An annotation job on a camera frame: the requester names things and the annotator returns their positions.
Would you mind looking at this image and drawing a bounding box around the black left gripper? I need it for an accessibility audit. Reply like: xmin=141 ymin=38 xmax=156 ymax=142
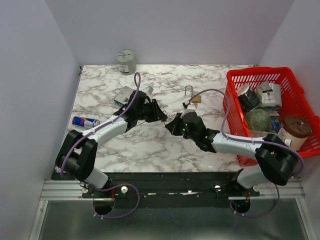
xmin=136 ymin=99 xmax=168 ymax=124

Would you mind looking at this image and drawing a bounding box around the large brass padlock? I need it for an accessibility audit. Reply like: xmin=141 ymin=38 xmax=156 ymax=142
xmin=184 ymin=85 xmax=202 ymax=104

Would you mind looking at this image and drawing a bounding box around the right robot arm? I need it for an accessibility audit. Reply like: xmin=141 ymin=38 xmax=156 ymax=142
xmin=165 ymin=112 xmax=298 ymax=196

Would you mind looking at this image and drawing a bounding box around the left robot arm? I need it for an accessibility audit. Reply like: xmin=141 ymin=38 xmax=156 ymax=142
xmin=55 ymin=90 xmax=168 ymax=198

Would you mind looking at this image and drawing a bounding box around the blue razor package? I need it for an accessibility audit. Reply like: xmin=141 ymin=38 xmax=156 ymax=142
xmin=113 ymin=86 xmax=134 ymax=106

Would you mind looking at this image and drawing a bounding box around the grey cylindrical canister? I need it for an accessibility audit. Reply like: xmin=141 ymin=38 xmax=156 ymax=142
xmin=116 ymin=50 xmax=137 ymax=75

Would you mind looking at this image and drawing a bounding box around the red bull can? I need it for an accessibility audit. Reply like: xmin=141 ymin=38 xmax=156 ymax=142
xmin=71 ymin=116 xmax=101 ymax=129

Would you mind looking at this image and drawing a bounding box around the green round melon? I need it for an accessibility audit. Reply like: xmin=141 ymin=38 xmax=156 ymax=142
xmin=244 ymin=108 xmax=272 ymax=132

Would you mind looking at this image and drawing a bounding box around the blue snack packet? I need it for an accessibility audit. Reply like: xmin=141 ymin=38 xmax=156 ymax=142
xmin=268 ymin=116 xmax=281 ymax=133

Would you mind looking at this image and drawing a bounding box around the grey white pouch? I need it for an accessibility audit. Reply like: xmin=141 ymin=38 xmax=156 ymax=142
xmin=255 ymin=81 xmax=282 ymax=111

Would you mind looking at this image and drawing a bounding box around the red plastic basket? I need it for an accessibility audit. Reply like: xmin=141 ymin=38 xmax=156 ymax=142
xmin=222 ymin=67 xmax=320 ymax=158

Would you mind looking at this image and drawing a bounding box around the brown lid white jar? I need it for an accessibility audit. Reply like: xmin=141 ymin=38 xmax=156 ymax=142
xmin=278 ymin=115 xmax=312 ymax=151

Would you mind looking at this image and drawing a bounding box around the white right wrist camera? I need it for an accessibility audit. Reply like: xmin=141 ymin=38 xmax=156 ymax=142
xmin=181 ymin=99 xmax=197 ymax=118

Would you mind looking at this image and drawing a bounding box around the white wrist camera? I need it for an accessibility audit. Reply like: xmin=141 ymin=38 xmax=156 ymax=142
xmin=145 ymin=86 xmax=154 ymax=95
xmin=181 ymin=99 xmax=197 ymax=118

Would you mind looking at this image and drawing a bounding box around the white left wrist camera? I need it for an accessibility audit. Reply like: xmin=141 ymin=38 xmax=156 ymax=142
xmin=145 ymin=86 xmax=154 ymax=95

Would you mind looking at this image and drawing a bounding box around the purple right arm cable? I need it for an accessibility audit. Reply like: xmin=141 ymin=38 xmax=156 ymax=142
xmin=188 ymin=88 xmax=306 ymax=218

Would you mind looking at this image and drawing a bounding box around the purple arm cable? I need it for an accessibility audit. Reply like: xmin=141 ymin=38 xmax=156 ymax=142
xmin=59 ymin=72 xmax=141 ymax=221
xmin=188 ymin=88 xmax=306 ymax=218

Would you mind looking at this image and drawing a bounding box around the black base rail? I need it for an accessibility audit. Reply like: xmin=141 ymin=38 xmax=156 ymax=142
xmin=82 ymin=172 xmax=260 ymax=209

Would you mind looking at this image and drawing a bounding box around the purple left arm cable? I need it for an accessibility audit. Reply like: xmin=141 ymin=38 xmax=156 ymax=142
xmin=59 ymin=72 xmax=141 ymax=221

